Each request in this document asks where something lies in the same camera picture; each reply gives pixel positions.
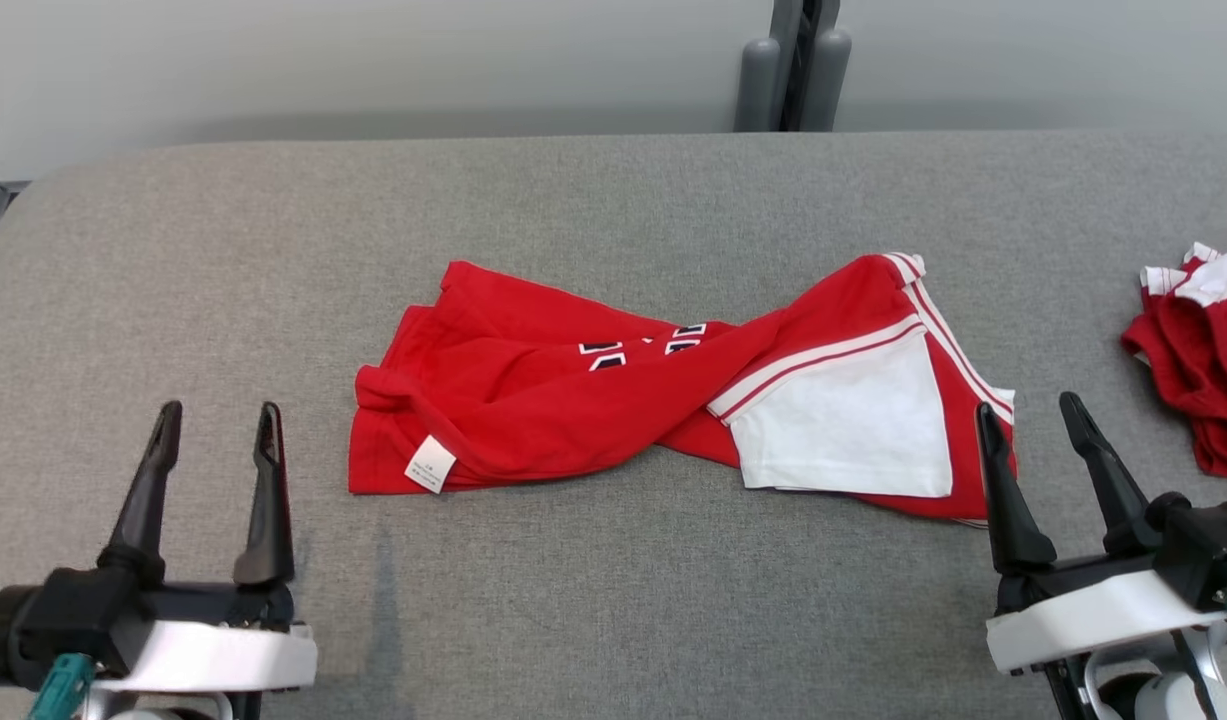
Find grey metal partition post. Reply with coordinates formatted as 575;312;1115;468
734;0;854;133

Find red shorts with white stripe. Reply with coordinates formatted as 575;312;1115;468
1120;242;1227;480

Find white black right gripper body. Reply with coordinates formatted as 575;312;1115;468
985;555;1227;676

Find red white basketball jersey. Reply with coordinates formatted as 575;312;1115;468
348;251;1020;529

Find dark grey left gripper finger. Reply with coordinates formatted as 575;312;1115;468
234;402;296;587
98;401;184;588

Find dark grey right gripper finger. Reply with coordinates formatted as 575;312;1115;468
976;402;1058;576
1059;391;1164;556

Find teal left camera cable connector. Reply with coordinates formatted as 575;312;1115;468
27;653;97;720

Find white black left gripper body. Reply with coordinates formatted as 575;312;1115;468
83;585;318;720

